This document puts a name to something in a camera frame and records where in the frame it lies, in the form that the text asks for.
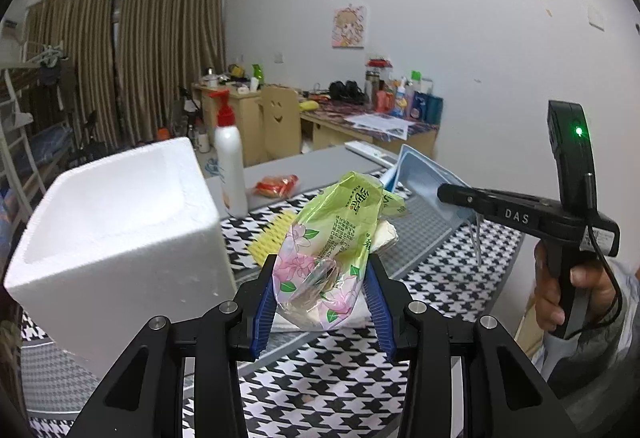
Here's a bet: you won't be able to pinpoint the white tissue paper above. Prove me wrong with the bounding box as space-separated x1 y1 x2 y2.
271 217 402 331

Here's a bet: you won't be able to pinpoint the wooden desk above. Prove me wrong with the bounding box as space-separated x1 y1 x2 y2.
224 85 439 166

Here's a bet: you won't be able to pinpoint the floral green plastic packet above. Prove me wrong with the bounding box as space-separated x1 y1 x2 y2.
272 172 407 332

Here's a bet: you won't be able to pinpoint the anime girl poster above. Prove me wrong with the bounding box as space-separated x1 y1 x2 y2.
331 4 367 50

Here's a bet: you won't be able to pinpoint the black headphones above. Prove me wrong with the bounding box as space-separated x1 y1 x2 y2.
329 81 366 105

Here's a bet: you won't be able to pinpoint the white pump lotion bottle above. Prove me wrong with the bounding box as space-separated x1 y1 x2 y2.
209 88 248 218

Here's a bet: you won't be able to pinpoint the white styrofoam box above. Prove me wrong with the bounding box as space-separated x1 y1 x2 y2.
3 138 236 377

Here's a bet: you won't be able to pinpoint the red snack packet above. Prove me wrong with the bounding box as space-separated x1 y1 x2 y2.
253 174 298 199

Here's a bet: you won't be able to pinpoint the papers on desk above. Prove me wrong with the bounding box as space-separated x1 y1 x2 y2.
345 113 413 140

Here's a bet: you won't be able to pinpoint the orange container on floor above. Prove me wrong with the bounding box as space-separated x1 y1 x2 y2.
156 127 172 141

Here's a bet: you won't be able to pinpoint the person right hand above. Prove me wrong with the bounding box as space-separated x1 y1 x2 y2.
532 240 622 331

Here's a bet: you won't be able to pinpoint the brown striped curtains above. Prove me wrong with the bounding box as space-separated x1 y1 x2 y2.
25 0 226 149

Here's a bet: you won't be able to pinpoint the white remote control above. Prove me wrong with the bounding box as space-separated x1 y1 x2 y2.
344 140 398 169

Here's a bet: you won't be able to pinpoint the toiletry bottles group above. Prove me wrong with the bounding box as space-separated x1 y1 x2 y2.
363 56 444 126

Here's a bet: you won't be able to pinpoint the white metal bunk bed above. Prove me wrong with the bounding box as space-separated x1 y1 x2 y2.
1 44 75 232

